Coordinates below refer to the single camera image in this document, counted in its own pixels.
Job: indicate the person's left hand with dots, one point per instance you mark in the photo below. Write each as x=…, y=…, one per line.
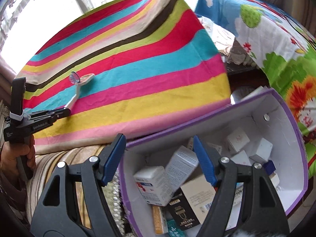
x=9, y=158

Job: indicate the yellow box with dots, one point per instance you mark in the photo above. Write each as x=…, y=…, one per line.
x=160, y=219

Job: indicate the dark wooden table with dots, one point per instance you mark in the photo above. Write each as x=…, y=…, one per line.
x=246, y=76

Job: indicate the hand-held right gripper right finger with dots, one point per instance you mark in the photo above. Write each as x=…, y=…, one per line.
x=205, y=163

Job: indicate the multicolour striped blanket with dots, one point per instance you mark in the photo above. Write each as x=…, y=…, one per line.
x=135, y=66

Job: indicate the small white box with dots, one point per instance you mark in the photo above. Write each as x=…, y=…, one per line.
x=261, y=150
x=274, y=180
x=240, y=158

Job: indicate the dark blue box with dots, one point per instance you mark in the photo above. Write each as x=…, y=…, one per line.
x=269, y=167

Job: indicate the white holder with round disc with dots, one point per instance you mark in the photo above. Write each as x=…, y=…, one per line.
x=86, y=79

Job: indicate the cartoon printed cloth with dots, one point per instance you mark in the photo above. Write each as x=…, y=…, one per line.
x=271, y=42

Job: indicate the teal packet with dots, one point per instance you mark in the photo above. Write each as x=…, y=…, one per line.
x=176, y=228

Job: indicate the white box with red label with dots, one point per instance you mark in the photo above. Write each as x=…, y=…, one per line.
x=153, y=185

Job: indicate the brown floral curtain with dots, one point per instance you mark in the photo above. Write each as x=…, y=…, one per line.
x=296, y=0

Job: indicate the purple cardboard box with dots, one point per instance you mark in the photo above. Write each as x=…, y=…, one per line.
x=279, y=118

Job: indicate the grey printed box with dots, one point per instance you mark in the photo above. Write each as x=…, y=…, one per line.
x=182, y=163

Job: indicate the black box with gold print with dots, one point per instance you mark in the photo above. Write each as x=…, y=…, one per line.
x=182, y=212

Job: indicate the white box with diamond logo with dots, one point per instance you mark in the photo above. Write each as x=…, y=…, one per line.
x=238, y=139

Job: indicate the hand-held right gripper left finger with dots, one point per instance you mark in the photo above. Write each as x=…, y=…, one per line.
x=113, y=158

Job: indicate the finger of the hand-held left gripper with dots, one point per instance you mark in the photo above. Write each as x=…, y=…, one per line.
x=55, y=119
x=49, y=112

